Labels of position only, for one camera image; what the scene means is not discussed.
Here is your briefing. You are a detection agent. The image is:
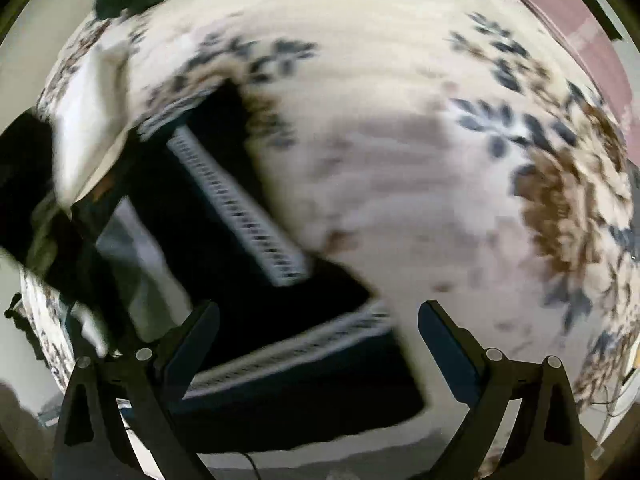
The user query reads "black knit patterned sweater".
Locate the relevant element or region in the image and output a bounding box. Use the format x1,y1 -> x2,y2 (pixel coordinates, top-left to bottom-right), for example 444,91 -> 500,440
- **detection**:
1,82 -> 425,453

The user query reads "white pillow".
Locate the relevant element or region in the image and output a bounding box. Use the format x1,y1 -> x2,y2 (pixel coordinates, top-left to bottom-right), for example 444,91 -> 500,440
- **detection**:
53,42 -> 128,211

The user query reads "floral brown blue blanket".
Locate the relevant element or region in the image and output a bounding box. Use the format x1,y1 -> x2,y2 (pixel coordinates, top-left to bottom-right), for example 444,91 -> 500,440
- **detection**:
19,0 -> 640,478

